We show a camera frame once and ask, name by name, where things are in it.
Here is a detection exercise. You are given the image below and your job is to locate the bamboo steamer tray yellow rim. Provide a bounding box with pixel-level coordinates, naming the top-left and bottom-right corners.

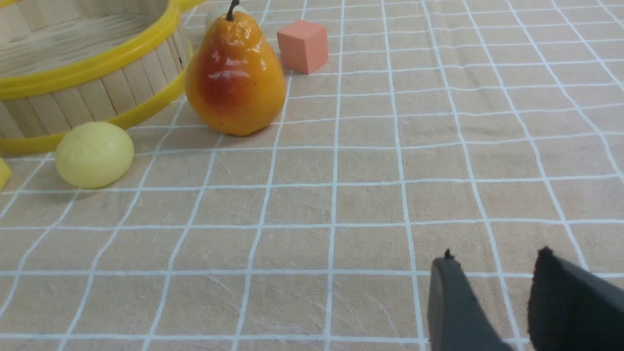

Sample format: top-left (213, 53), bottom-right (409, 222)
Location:
top-left (1, 0), bottom-right (193, 154)

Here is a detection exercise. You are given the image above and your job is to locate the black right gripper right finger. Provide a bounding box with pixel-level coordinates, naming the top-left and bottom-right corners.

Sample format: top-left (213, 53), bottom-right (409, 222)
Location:
top-left (527, 247), bottom-right (624, 351)

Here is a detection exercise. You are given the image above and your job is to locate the yellow block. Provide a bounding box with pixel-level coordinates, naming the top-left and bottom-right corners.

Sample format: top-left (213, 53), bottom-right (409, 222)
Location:
top-left (0, 157), bottom-right (13, 191)

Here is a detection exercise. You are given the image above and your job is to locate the pale yellow bun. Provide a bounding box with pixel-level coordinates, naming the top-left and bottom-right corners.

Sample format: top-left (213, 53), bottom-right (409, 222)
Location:
top-left (54, 121), bottom-right (135, 189)

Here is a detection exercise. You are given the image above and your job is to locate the checked beige tablecloth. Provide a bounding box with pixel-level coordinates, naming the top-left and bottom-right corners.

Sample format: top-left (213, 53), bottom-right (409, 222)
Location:
top-left (1, 0), bottom-right (624, 351)

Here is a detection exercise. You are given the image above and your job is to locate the woven bamboo steamer lid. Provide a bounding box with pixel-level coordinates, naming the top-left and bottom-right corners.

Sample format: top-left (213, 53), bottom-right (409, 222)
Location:
top-left (178, 0), bottom-right (204, 13)

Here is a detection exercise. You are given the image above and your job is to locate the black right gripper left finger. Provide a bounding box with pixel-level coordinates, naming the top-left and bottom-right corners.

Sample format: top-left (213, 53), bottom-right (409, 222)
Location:
top-left (428, 250), bottom-right (512, 351)

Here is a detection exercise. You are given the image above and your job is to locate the orange red toy pear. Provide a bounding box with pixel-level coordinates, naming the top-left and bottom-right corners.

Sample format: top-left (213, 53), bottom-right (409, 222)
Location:
top-left (185, 0), bottom-right (287, 137)

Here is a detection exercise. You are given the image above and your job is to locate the salmon pink cube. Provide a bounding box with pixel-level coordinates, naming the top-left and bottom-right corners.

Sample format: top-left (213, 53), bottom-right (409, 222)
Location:
top-left (276, 20), bottom-right (329, 74)

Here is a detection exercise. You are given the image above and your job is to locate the white bun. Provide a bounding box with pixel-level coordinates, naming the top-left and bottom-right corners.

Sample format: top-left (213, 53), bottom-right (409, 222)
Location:
top-left (204, 3), bottom-right (230, 31)

